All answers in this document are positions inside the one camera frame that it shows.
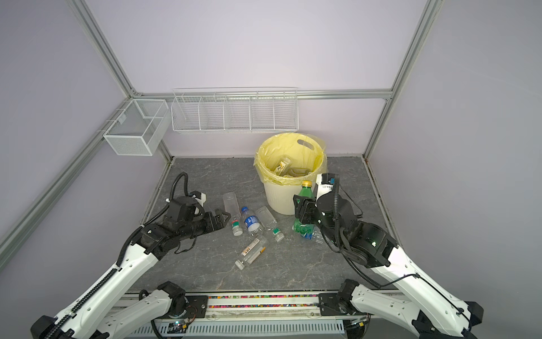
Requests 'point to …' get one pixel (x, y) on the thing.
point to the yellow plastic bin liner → (305, 151)
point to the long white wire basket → (235, 109)
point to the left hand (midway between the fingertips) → (221, 222)
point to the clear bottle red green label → (232, 207)
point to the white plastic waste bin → (279, 198)
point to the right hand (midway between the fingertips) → (302, 199)
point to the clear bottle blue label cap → (251, 221)
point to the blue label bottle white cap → (310, 235)
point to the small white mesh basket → (138, 130)
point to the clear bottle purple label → (299, 171)
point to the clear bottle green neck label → (269, 222)
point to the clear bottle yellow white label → (253, 252)
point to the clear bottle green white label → (284, 164)
